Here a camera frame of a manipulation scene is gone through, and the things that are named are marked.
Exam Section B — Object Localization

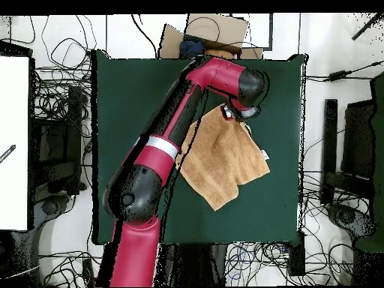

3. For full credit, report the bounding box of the black power adaptor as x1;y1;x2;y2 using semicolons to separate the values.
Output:
322;70;350;83

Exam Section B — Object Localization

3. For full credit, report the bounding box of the black stand foot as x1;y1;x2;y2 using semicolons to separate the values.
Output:
325;202;376;241

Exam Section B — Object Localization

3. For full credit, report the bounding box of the black upright bar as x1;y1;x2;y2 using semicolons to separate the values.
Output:
320;98;338;205

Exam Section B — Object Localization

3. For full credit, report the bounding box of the black cable tangle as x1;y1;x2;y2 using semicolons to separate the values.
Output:
29;14;98;121
224;167;373;286

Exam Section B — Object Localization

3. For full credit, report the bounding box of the grey curved stand foot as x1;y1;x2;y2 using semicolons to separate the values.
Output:
31;194;76;262

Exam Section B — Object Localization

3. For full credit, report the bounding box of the orange cloth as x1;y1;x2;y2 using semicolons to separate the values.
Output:
205;48;236;60

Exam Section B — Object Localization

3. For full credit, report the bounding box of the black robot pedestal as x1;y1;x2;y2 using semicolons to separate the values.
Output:
158;243;229;287

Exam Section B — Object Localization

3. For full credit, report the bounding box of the black power strip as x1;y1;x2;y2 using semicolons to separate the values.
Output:
82;258;96;288
288;230;306;277

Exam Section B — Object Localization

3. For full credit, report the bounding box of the black rod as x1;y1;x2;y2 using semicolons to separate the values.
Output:
351;12;384;41

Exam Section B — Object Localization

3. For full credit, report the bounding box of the brown cardboard box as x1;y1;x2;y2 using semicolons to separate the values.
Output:
157;13;265;60

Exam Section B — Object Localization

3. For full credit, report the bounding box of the dark green cloth cover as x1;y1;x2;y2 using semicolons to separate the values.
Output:
355;70;384;253

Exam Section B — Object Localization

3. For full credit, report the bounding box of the dark green table cloth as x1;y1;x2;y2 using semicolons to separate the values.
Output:
91;49;308;245

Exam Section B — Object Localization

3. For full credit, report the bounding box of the black chair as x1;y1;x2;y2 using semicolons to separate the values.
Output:
341;100;376;181

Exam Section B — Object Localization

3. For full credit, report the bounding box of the tan terry towel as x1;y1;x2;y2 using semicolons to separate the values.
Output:
176;104;271;212

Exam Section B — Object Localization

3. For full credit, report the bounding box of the black pen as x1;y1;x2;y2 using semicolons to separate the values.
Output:
0;144;17;164

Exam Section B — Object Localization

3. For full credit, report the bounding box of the dark blue cloth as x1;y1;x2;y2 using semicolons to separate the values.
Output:
178;34;206;60

